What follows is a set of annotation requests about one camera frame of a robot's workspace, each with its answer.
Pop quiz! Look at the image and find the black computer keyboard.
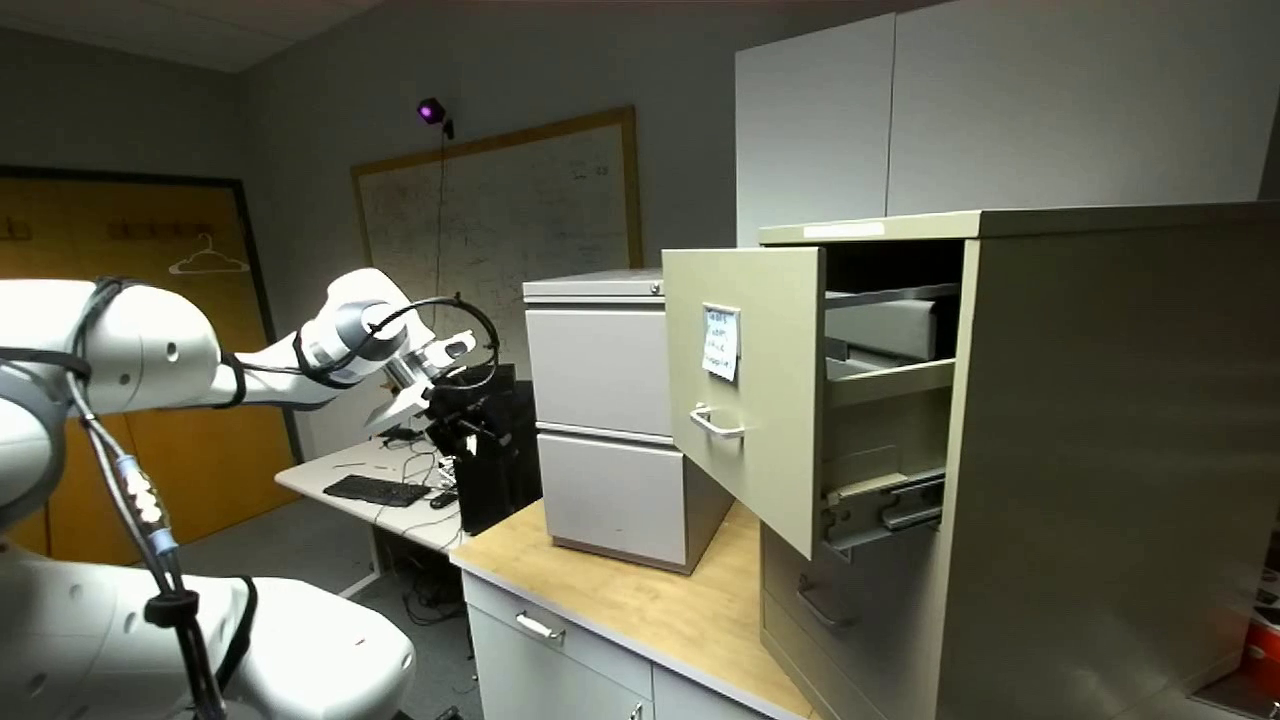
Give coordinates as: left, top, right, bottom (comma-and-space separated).
319, 468, 434, 513

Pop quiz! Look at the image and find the wood framed whiteboard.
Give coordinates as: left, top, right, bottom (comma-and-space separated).
346, 105, 649, 382

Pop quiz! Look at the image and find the silver drawer pull handle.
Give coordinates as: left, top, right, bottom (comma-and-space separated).
684, 398, 748, 445

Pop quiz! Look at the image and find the gray lateral file cabinet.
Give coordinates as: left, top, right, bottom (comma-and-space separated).
519, 266, 740, 579

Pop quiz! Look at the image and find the brown wooden door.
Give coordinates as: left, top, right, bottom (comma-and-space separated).
0, 165, 303, 563

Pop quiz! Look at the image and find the black computer tower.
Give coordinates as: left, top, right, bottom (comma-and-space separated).
427, 377, 545, 540

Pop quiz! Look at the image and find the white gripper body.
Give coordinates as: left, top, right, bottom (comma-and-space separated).
376, 328, 479, 436

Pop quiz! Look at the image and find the silver counter drawer handle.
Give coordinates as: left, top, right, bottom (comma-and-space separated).
512, 608, 567, 643

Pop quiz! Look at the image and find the wood topped counter cabinet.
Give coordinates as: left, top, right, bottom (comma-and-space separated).
446, 495, 820, 720

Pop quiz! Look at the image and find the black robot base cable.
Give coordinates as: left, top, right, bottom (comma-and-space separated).
51, 277, 261, 720

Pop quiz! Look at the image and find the white wall cabinet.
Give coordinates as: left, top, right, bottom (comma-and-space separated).
732, 0, 1280, 253

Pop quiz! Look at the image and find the beige lower cabinet drawer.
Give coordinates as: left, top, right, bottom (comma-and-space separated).
756, 519, 968, 720

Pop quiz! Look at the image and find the white paper drawer label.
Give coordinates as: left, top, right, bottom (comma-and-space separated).
699, 302, 742, 388

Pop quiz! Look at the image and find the camera with purple light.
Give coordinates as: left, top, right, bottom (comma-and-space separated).
411, 91, 461, 145

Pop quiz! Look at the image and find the wire clothes hanger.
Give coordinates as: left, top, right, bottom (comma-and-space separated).
163, 237, 255, 282

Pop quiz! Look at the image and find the red container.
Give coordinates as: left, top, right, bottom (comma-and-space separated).
1237, 572, 1280, 706

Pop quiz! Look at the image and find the beige metal file cabinet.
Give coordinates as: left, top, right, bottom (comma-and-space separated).
756, 200, 1280, 720

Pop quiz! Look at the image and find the light office desk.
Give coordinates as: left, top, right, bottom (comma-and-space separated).
271, 436, 472, 561

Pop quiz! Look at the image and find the beige file cabinet drawer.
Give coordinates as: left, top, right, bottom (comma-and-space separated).
660, 240, 968, 563

